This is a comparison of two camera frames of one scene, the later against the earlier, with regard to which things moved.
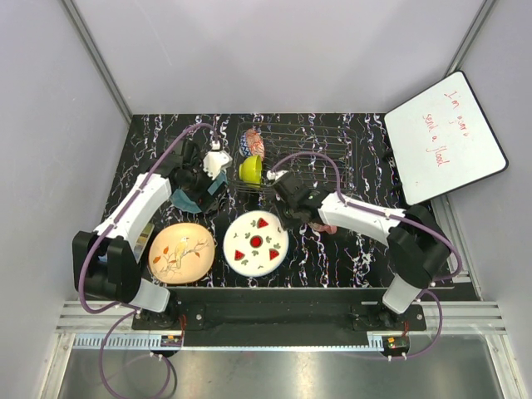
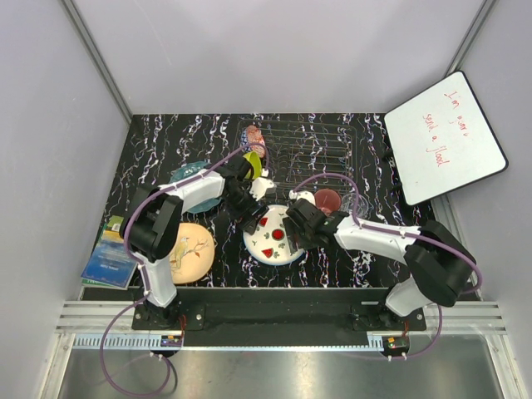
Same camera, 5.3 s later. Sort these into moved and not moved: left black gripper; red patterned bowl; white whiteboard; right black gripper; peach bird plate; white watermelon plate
Moved: right black gripper; left black gripper; white watermelon plate
Not moved: white whiteboard; red patterned bowl; peach bird plate
